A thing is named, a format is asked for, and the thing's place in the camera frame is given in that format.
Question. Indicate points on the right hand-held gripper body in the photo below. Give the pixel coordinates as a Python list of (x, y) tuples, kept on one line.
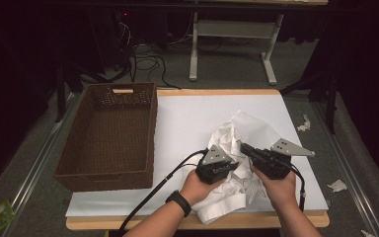
[(271, 164)]

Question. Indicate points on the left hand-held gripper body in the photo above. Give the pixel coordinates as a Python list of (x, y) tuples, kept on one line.
[(210, 173)]

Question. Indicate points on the white garment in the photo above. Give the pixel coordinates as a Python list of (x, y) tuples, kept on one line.
[(223, 204)]

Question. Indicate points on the brown woven basket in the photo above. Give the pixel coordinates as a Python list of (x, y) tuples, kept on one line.
[(108, 138)]

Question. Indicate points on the person's left hand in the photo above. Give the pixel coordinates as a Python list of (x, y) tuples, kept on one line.
[(195, 189)]

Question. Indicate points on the person's right hand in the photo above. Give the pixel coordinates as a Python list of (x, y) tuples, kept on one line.
[(281, 192)]

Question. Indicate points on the black wristwatch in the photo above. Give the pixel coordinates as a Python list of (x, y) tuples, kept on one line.
[(179, 201)]

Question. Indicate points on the white table sheet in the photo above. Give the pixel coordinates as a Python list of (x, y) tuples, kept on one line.
[(177, 131)]

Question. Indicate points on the long crumpled paper scrap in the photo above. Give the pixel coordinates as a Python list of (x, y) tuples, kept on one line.
[(305, 123)]

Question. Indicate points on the wooden table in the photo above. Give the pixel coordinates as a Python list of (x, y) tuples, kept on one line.
[(260, 221)]

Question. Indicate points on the flat crumpled paper scrap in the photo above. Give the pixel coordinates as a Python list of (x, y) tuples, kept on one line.
[(337, 186)]

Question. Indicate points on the black stand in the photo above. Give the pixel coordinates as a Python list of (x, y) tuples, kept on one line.
[(331, 98), (60, 92)]

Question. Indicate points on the small paper scrap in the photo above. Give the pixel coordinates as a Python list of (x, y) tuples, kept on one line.
[(367, 233)]

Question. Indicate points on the metal floor rail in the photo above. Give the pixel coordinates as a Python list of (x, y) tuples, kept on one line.
[(345, 171), (36, 161)]

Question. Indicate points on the white metal desk frame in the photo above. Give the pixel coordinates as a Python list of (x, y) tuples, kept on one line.
[(233, 29)]

